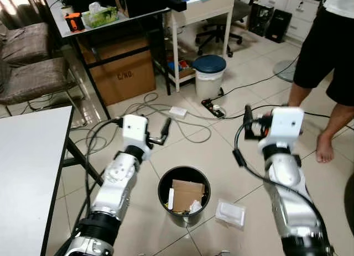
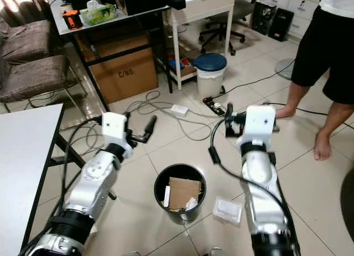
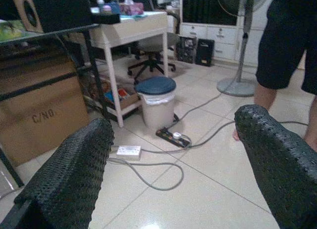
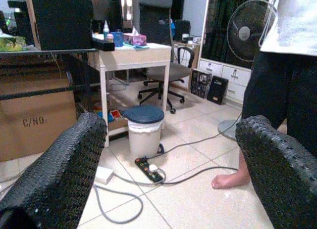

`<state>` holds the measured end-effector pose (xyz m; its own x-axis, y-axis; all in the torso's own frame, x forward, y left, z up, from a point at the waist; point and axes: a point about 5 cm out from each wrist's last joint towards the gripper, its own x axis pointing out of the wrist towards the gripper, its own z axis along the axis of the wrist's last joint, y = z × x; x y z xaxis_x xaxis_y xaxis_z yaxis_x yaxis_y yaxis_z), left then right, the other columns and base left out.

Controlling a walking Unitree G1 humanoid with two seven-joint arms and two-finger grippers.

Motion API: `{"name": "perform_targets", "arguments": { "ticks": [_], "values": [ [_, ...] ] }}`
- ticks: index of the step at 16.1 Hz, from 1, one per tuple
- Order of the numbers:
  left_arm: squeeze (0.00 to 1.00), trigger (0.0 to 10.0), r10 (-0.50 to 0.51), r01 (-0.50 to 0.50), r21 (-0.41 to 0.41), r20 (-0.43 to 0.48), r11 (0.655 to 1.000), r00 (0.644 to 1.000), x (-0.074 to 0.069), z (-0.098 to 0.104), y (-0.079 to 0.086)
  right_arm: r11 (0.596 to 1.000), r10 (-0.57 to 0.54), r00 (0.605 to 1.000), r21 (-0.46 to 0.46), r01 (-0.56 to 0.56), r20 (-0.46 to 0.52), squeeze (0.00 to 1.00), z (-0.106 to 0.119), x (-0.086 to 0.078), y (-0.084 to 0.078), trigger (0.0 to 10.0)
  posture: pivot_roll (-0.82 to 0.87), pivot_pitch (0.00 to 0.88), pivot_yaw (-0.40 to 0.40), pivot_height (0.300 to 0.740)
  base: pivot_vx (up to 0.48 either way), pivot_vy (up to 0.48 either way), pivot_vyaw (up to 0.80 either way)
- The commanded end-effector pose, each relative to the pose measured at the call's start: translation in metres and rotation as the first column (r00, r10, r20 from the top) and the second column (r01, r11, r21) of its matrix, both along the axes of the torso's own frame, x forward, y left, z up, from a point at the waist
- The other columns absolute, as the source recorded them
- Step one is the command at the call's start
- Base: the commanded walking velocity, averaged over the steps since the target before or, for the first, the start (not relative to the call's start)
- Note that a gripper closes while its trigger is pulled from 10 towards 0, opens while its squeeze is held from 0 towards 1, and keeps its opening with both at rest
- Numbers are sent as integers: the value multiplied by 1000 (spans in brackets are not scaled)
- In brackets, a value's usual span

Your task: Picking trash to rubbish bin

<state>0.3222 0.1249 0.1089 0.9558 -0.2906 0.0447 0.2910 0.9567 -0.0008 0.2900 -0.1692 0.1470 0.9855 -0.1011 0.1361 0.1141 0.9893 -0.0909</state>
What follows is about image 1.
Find black round rubbish bin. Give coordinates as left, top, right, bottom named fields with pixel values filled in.
left=158, top=166, right=212, bottom=228

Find white bin with blue lid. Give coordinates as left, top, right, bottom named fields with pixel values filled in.
left=192, top=55, right=227, bottom=100

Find white power adapter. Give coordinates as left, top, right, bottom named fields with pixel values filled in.
left=169, top=106, right=189, bottom=117

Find black power strip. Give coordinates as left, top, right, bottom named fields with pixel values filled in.
left=201, top=98, right=226, bottom=119

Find grey round fan base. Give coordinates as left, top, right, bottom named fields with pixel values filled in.
left=274, top=60, right=299, bottom=82

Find brown cardboard piece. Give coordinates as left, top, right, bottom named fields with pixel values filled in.
left=170, top=180, right=205, bottom=213

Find large brown cardboard box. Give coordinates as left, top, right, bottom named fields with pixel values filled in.
left=80, top=38, right=157, bottom=106

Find crumpled white tissue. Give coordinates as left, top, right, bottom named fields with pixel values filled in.
left=189, top=200, right=203, bottom=213

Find clear plastic packaging tray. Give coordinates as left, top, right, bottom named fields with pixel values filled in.
left=215, top=199, right=247, bottom=229

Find plain black box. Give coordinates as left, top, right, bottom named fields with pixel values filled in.
left=265, top=10, right=293, bottom=44

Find black patterned box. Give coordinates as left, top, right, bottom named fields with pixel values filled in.
left=249, top=3, right=274, bottom=36

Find person in black shorts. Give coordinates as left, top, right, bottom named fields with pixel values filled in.
left=288, top=0, right=354, bottom=164

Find grey office chair black base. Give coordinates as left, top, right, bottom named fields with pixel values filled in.
left=195, top=0, right=252, bottom=58

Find white desk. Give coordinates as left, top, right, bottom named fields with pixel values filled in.
left=165, top=0, right=237, bottom=93

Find white drawer cabinet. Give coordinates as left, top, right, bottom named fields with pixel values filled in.
left=257, top=0, right=327, bottom=44

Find green tissue box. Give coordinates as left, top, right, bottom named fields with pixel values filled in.
left=82, top=3, right=119, bottom=29

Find large black speaker box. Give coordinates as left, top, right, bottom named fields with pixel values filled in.
left=113, top=0, right=178, bottom=19

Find brown cushioned chair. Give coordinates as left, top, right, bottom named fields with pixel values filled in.
left=0, top=57, right=89, bottom=127
left=0, top=22, right=54, bottom=67

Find orange and black device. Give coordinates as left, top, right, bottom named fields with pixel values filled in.
left=65, top=13, right=86, bottom=33

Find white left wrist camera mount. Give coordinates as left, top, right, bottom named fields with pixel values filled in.
left=122, top=115, right=151, bottom=151

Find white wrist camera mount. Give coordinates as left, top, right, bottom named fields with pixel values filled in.
left=259, top=107, right=305, bottom=151
left=122, top=115, right=151, bottom=151

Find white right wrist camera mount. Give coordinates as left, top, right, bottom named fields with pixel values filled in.
left=259, top=107, right=305, bottom=151

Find grey floor cable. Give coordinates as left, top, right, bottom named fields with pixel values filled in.
left=72, top=92, right=225, bottom=151

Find black floor cable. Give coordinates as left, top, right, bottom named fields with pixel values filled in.
left=303, top=107, right=332, bottom=121
left=220, top=56, right=302, bottom=97

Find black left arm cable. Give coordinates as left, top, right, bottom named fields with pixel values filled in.
left=83, top=118, right=123, bottom=223

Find black table frame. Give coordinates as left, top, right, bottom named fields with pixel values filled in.
left=62, top=137, right=105, bottom=187

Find black frame desk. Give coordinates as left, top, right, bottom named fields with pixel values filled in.
left=41, top=0, right=188, bottom=121

